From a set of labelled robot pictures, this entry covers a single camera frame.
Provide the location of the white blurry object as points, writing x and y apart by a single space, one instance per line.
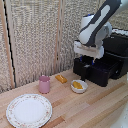
122 120

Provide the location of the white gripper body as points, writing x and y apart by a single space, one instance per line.
88 50

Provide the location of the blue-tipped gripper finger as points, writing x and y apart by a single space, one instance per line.
81 59
93 61

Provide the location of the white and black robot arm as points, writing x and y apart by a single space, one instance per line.
95 26

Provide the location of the black air fryer drawer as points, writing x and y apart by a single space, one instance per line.
98 73

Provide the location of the yellow food piece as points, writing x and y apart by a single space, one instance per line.
77 85
61 78

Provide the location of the small white bowl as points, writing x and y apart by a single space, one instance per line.
79 88

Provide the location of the floral rimmed white plate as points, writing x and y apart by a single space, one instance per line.
29 110

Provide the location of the pink cup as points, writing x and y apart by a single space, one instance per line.
44 85

